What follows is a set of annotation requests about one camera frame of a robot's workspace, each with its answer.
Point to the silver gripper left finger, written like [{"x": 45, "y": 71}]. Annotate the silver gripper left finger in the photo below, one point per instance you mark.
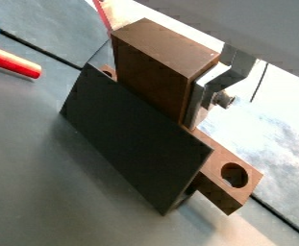
[{"x": 114, "y": 12}]

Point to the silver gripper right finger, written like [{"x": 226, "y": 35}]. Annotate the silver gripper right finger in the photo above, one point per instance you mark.
[{"x": 233, "y": 68}]

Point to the red peg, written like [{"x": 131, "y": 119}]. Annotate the red peg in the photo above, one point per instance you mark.
[{"x": 19, "y": 65}]

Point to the black angle bracket fixture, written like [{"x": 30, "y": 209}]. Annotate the black angle bracket fixture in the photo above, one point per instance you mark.
[{"x": 154, "y": 153}]

